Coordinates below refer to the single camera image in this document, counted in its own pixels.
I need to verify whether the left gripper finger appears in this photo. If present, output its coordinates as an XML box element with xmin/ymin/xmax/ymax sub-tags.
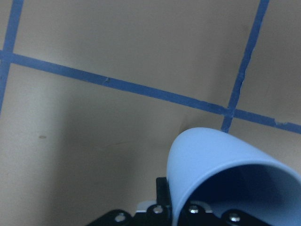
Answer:
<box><xmin>156</xmin><ymin>177</ymin><xmax>172</xmax><ymax>207</ymax></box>

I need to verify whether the blue plastic cup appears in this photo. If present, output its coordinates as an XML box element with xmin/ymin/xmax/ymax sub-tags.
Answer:
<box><xmin>166</xmin><ymin>128</ymin><xmax>301</xmax><ymax>226</ymax></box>

